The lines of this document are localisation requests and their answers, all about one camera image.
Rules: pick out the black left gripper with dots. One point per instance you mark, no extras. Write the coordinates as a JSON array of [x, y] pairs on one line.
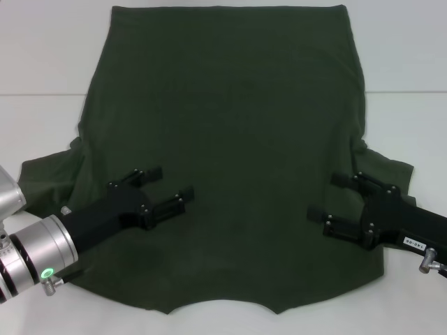
[[104, 213]]

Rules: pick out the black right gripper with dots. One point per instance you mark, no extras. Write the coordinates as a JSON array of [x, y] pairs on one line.
[[401, 223]]

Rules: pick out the dark green t-shirt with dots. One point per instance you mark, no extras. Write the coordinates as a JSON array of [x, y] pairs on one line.
[[227, 122]]

